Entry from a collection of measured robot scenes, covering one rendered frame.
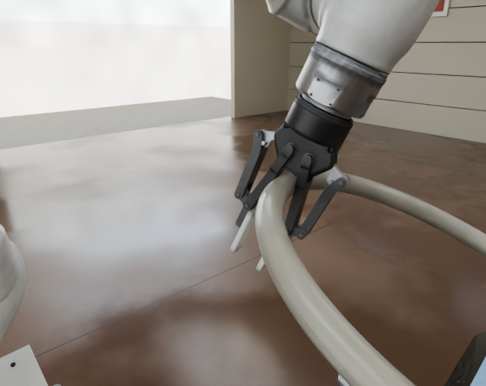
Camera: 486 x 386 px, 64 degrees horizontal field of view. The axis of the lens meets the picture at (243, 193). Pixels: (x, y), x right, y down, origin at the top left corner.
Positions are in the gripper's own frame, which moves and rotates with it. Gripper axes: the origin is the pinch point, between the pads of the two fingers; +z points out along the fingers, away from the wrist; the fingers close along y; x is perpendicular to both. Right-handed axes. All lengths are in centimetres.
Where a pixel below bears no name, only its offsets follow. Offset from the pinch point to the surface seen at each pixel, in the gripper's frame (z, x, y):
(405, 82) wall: -18, 721, -56
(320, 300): -10.5, -20.5, 11.0
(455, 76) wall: -58, 688, 11
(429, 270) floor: 78, 231, 66
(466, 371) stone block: 22, 41, 46
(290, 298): -9.2, -20.6, 9.1
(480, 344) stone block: 20, 52, 49
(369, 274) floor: 94, 208, 33
